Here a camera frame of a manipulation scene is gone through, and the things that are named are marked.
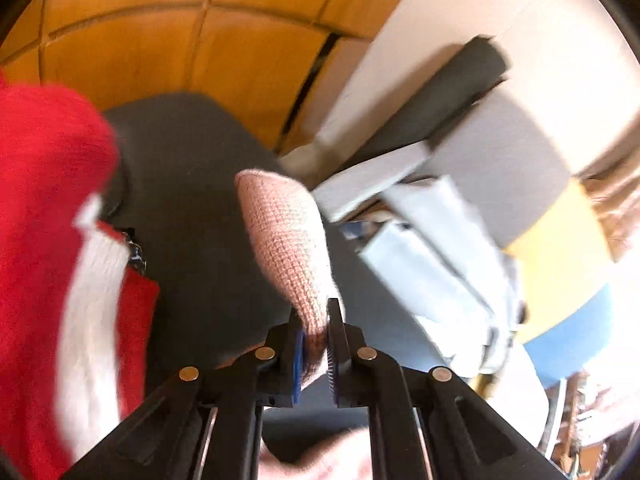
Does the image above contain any dark grey panel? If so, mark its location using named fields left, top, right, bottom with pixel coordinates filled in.
left=345, top=35, right=513, bottom=171

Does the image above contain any grey yellow blue padded headboard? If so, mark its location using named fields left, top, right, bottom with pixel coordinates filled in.
left=430, top=90, right=618, bottom=388

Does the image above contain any black leather bench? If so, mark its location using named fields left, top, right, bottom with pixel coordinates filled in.
left=100, top=91, right=546, bottom=461

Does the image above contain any beige patterned curtain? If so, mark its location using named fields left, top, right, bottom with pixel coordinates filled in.
left=582, top=160, right=640, bottom=261

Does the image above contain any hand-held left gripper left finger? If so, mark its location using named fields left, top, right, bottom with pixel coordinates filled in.
left=61, top=305, right=306, bottom=480

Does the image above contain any red white knit garment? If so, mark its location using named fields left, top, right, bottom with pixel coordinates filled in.
left=0, top=72, right=161, bottom=480

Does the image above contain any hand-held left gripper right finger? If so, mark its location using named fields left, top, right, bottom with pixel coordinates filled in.
left=326, top=298, right=568, bottom=480

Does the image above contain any light grey garment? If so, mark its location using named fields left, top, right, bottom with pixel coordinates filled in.
left=360, top=175, right=526, bottom=376

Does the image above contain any orange wooden wardrobe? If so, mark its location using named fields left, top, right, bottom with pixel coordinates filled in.
left=0, top=0, right=431, bottom=156

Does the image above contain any pink knit sweater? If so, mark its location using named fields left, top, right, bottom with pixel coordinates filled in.
left=235, top=169, right=373, bottom=480

